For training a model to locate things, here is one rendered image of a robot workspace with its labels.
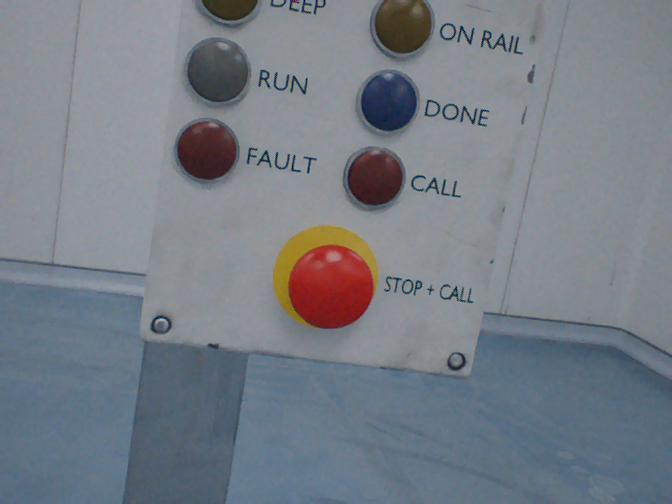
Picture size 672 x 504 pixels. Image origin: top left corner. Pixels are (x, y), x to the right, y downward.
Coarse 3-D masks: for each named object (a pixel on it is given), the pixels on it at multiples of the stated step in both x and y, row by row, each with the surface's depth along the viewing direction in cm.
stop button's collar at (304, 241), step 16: (288, 240) 38; (304, 240) 38; (320, 240) 38; (336, 240) 38; (352, 240) 38; (288, 256) 38; (368, 256) 39; (272, 272) 38; (288, 272) 38; (416, 288) 40; (464, 288) 40; (288, 304) 38
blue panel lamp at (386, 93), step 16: (384, 80) 37; (400, 80) 37; (368, 96) 37; (384, 96) 37; (400, 96) 37; (416, 96) 37; (368, 112) 37; (384, 112) 37; (400, 112) 37; (384, 128) 37; (400, 128) 37
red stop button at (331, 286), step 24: (312, 264) 36; (336, 264) 36; (360, 264) 36; (288, 288) 36; (312, 288) 36; (336, 288) 36; (360, 288) 36; (312, 312) 36; (336, 312) 36; (360, 312) 37
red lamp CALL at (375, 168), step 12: (360, 156) 37; (372, 156) 37; (384, 156) 37; (360, 168) 37; (372, 168) 37; (384, 168) 37; (396, 168) 37; (348, 180) 37; (360, 180) 37; (372, 180) 37; (384, 180) 37; (396, 180) 38; (360, 192) 37; (372, 192) 37; (384, 192) 38; (396, 192) 38; (372, 204) 38
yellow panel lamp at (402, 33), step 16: (400, 0) 36; (416, 0) 36; (384, 16) 36; (400, 16) 36; (416, 16) 36; (384, 32) 36; (400, 32) 36; (416, 32) 36; (400, 48) 36; (416, 48) 37
